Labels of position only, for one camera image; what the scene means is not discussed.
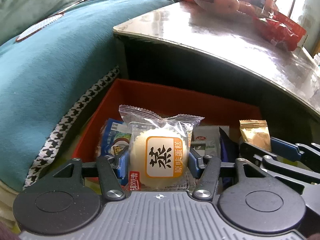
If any teal cushion houndstooth trim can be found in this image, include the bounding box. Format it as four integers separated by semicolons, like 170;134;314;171
0;0;183;193

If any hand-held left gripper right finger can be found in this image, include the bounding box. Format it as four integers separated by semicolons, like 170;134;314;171
188;150;266;202

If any small golden snack packet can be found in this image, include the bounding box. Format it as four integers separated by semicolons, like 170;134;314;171
238;119;273;154

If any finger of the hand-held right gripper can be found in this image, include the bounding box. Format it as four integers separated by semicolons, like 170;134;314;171
271;137;320;162
239;141;320;181

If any dark coffee table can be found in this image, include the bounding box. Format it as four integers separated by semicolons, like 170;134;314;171
112;0;320;136

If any blue and white snack packet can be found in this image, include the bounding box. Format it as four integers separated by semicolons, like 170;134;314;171
96;119;132;157

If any large grey snack packet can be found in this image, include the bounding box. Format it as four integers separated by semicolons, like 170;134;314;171
190;125;230;157

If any grey-green sofa cushion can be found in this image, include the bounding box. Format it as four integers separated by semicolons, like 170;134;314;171
0;0;88;46

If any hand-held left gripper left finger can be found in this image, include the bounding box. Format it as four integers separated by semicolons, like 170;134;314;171
53;149;130;201

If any purple snack packet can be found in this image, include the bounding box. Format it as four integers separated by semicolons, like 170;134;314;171
218;127;242;188

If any red rectangular box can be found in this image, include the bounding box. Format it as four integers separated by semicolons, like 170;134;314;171
72;78;263;181

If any clear steamed cake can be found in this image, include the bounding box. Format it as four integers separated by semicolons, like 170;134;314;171
118;104;206;193

